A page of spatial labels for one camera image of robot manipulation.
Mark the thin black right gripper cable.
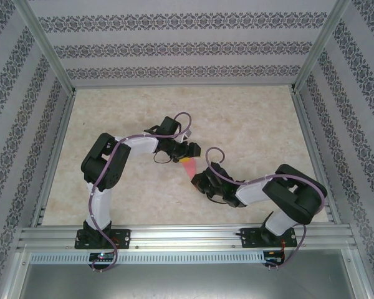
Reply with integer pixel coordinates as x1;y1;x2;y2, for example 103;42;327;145
205;192;228;205

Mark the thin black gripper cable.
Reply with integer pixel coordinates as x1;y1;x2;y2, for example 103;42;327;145
205;192;228;205
152;151;175;164

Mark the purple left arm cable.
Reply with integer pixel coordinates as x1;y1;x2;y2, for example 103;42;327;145
89;112;193;274

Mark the pink paper sheet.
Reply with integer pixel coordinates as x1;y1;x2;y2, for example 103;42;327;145
182;158;198;180

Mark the grey metal panel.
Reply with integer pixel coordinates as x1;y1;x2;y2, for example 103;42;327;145
17;252;367;299

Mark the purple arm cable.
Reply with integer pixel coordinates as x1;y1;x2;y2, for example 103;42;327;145
204;147;328;272
89;112;193;274

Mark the thin black left gripper cable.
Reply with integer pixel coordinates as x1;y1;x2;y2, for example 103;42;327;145
152;151;175;164

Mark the aluminium frame post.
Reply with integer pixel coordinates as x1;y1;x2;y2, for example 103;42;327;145
291;0;353;96
14;0;77;96

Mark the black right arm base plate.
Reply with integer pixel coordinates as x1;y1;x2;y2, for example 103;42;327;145
241;227;299;249

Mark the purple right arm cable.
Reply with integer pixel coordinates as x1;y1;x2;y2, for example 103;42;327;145
204;147;328;272

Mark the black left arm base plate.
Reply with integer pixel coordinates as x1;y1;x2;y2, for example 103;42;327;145
74;229;132;250

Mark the controller circuit board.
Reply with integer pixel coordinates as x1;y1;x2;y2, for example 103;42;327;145
264;250;286;265
89;252;117;263

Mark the right controller circuit board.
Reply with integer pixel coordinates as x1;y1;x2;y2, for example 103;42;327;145
264;250;286;265

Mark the aluminium side rail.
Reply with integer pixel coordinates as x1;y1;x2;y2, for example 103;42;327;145
291;90;342;225
29;92;77;227

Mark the slotted grey cable duct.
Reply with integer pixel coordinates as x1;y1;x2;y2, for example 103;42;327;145
29;251;267;264

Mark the aluminium mounting rail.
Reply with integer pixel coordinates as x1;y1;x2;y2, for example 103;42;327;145
17;225;358;252

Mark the left controller circuit board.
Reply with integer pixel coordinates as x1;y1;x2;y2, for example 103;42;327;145
89;252;117;263

